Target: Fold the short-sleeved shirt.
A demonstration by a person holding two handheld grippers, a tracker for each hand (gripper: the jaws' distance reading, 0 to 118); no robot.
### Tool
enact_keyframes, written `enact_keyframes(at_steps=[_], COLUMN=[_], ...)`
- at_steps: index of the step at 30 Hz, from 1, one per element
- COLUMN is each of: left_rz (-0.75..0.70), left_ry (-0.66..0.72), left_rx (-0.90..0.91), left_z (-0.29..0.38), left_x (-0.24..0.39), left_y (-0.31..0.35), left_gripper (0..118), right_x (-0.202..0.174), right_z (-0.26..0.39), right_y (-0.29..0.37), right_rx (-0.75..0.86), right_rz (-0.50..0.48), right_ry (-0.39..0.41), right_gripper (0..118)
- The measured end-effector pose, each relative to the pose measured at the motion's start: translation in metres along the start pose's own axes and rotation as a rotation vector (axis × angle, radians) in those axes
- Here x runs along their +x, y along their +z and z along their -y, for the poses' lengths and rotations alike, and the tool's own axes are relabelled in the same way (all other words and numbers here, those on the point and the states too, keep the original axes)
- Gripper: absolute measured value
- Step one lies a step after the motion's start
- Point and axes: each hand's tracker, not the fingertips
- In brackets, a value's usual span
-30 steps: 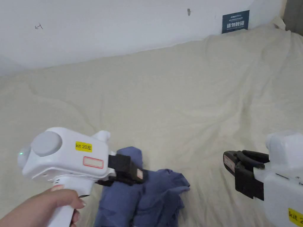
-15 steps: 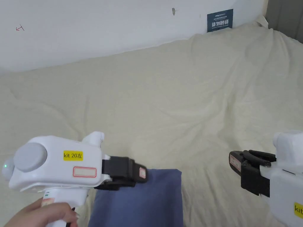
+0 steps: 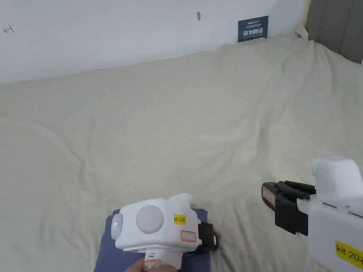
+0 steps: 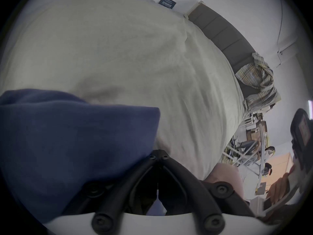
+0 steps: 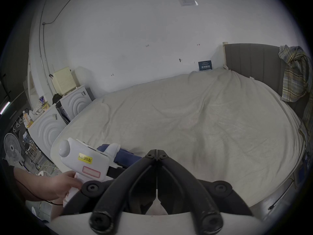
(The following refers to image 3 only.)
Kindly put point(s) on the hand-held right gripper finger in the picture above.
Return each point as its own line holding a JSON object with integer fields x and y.
{"x": 297, "y": 185}
{"x": 268, "y": 197}

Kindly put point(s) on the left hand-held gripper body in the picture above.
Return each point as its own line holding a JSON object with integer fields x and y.
{"x": 153, "y": 226}

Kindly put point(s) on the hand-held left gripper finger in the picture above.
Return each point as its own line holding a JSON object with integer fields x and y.
{"x": 214, "y": 241}

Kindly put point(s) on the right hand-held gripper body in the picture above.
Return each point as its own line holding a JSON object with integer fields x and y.
{"x": 334, "y": 215}

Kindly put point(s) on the dark blue garment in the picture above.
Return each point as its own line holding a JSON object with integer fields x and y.
{"x": 105, "y": 249}

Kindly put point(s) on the person's left hand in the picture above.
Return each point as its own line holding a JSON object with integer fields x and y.
{"x": 144, "y": 266}

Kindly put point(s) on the bed with beige sheet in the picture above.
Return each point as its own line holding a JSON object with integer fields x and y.
{"x": 175, "y": 119}

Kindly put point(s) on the dark blue sign card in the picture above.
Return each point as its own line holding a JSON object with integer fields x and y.
{"x": 253, "y": 29}

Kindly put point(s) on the grey padded headboard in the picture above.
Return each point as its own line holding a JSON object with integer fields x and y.
{"x": 337, "y": 22}

